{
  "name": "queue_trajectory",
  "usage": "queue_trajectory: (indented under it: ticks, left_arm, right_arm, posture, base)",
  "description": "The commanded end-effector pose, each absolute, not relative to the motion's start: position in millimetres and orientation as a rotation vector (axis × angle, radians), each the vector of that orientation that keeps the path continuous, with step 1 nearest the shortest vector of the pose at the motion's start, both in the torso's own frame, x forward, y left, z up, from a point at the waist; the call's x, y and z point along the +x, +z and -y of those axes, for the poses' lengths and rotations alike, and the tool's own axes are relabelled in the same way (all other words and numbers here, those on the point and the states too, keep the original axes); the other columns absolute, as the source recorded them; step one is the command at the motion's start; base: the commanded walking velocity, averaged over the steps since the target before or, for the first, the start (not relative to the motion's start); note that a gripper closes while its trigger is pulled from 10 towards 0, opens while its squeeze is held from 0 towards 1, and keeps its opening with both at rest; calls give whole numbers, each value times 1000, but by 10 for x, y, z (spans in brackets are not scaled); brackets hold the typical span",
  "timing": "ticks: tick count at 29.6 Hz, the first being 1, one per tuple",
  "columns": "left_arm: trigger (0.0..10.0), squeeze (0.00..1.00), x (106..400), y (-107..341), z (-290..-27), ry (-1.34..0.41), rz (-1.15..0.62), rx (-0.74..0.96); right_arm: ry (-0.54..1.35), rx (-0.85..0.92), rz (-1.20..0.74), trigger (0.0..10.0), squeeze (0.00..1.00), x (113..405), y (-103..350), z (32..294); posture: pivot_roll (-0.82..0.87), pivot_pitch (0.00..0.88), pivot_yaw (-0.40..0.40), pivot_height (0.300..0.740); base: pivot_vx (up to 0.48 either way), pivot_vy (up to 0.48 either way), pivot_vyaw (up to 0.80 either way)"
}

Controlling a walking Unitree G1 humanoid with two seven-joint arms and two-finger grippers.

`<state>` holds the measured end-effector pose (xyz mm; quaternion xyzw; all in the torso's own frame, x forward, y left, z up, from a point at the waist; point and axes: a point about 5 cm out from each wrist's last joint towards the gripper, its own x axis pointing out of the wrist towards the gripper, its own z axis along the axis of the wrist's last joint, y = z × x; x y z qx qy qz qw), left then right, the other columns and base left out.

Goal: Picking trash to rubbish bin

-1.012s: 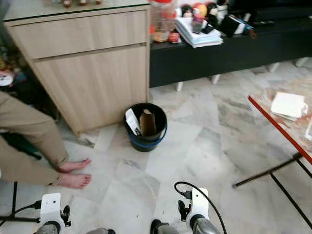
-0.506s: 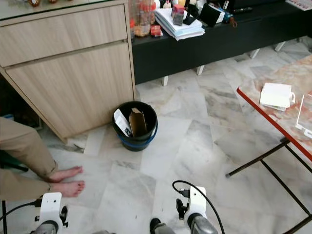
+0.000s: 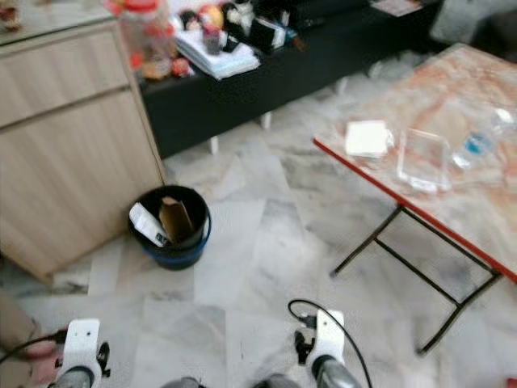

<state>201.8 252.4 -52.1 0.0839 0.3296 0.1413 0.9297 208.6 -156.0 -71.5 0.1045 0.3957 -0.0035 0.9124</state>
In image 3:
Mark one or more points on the black rubbish bin blue band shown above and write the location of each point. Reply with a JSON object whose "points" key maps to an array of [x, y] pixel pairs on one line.
{"points": [[178, 254]]}

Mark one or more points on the person bare foot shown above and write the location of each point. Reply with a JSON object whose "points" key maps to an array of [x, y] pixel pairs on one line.
{"points": [[47, 368]]}

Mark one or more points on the white paper packet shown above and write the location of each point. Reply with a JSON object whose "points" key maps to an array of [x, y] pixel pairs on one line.
{"points": [[147, 224]]}

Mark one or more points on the clear plastic container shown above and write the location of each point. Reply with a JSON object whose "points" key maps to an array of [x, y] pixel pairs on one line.
{"points": [[424, 182]]}

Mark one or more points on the small white box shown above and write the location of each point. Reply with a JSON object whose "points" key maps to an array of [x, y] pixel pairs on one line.
{"points": [[367, 137]]}

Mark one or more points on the light wooden cabinet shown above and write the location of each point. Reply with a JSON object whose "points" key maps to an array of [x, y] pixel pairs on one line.
{"points": [[65, 137]]}

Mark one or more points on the clear water bottle blue label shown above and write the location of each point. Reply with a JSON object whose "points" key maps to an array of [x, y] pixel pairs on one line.
{"points": [[477, 145]]}

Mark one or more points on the long black low bench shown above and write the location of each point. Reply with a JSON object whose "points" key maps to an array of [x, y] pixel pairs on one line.
{"points": [[291, 81]]}

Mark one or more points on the orange marble folding table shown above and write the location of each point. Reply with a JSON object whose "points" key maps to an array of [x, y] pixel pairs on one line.
{"points": [[436, 89]]}

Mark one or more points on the stack of white books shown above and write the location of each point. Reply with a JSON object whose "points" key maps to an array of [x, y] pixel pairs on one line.
{"points": [[218, 63]]}

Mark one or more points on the black box white label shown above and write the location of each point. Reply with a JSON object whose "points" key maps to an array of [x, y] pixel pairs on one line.
{"points": [[268, 34]]}

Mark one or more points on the clear jar red lid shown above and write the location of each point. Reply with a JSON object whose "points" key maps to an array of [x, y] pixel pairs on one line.
{"points": [[145, 40]]}

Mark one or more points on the colourful doll figurine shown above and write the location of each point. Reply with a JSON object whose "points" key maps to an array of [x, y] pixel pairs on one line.
{"points": [[210, 28]]}

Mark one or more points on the black and white figurine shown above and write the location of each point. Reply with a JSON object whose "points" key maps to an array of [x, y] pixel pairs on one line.
{"points": [[241, 16]]}

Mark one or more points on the pink printed booklet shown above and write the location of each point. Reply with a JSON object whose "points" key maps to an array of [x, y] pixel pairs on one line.
{"points": [[396, 6]]}

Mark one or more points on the dark grey sofa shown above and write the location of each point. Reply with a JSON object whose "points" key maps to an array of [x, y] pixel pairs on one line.
{"points": [[472, 24]]}

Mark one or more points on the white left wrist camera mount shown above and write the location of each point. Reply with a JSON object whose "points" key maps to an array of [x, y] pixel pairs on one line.
{"points": [[82, 343]]}

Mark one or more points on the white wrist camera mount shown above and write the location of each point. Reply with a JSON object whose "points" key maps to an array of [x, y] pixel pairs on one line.
{"points": [[329, 335], [82, 343]]}

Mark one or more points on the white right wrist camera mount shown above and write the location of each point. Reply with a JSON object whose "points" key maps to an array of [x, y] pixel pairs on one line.
{"points": [[329, 335]]}

